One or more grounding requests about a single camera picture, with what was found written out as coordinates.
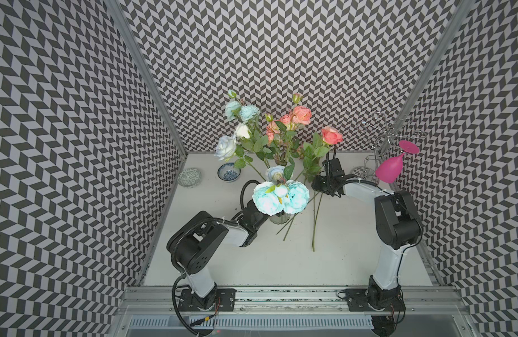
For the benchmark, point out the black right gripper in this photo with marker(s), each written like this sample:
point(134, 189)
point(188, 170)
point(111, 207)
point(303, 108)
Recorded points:
point(334, 169)

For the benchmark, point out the chrome wire glass rack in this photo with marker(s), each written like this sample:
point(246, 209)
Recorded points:
point(385, 146)

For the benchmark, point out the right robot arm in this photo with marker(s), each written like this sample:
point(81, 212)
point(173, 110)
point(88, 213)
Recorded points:
point(398, 226)

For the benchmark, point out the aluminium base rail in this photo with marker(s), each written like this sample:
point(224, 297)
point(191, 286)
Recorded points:
point(430, 309)

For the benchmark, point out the clear glass lidded dish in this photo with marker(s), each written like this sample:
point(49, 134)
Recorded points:
point(190, 177)

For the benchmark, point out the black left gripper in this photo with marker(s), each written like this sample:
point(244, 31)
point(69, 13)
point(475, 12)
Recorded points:
point(254, 211)

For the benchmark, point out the turquoise artificial flower stem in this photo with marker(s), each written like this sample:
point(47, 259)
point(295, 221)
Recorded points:
point(291, 197)

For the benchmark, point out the blue patterned small bowl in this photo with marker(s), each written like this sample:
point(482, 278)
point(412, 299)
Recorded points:
point(228, 172)

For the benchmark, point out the pink plastic wine glass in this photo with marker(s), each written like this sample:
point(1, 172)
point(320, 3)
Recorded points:
point(390, 170)

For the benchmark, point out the light pink rose stem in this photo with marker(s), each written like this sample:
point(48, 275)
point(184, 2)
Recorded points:
point(317, 202)

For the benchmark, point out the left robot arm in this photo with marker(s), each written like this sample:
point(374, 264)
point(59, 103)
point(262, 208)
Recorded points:
point(194, 245)

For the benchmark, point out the clear glass vase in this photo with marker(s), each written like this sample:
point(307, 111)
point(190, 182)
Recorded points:
point(280, 218)

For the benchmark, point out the white and blue flower stem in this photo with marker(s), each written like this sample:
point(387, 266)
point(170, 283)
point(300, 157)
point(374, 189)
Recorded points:
point(249, 138)

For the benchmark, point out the pink peony flower stem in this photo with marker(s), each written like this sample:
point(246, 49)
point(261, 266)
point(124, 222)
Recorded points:
point(287, 227)

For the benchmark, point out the coral pink rose stem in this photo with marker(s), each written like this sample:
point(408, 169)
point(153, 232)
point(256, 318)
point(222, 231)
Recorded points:
point(312, 153)

